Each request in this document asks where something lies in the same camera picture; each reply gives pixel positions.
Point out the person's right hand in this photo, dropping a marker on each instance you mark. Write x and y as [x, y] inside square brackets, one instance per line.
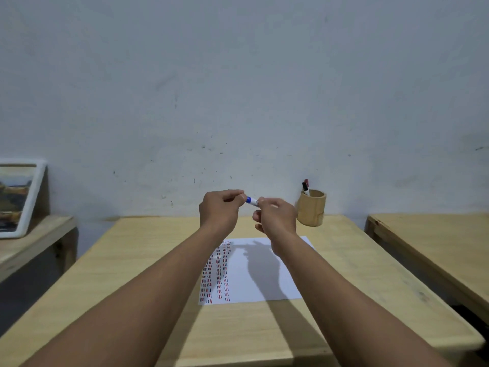
[279, 221]

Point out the person's left hand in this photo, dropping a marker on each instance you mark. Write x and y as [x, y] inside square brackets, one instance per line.
[217, 215]

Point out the person's left thumb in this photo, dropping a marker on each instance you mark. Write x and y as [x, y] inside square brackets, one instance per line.
[238, 203]

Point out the blue and white marker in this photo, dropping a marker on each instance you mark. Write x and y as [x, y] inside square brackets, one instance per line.
[252, 201]

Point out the person's left forearm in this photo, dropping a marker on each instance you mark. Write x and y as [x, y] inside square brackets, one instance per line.
[152, 294]

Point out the person's right forearm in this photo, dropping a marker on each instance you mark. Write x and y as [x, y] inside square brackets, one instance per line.
[344, 301]

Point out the black marker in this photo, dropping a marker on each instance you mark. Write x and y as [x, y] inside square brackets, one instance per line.
[305, 188]

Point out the bamboo pen holder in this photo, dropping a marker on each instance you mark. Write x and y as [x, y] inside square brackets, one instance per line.
[311, 210]

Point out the white paper sheet with marks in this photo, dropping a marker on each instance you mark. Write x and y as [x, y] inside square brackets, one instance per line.
[248, 278]

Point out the light wooden side table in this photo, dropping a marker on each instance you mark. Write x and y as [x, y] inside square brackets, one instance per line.
[435, 248]

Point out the low wooden side shelf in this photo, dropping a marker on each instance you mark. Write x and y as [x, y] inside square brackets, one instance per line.
[30, 240]

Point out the white framed landscape picture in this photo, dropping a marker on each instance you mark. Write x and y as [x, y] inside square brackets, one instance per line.
[17, 198]

